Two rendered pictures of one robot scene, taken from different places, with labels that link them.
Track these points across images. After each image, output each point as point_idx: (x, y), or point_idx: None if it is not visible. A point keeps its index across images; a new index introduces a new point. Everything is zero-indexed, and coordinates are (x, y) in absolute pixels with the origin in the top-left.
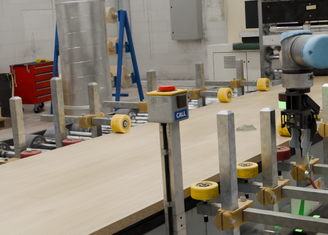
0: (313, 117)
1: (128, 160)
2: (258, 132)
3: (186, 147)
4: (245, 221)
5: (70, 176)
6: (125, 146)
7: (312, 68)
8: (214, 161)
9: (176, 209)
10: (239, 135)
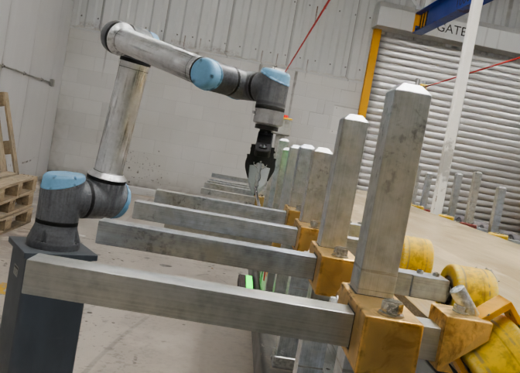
0: (251, 153)
1: (438, 238)
2: (436, 266)
3: (439, 248)
4: None
5: (425, 229)
6: (518, 259)
7: (255, 104)
8: None
9: (266, 185)
10: (444, 262)
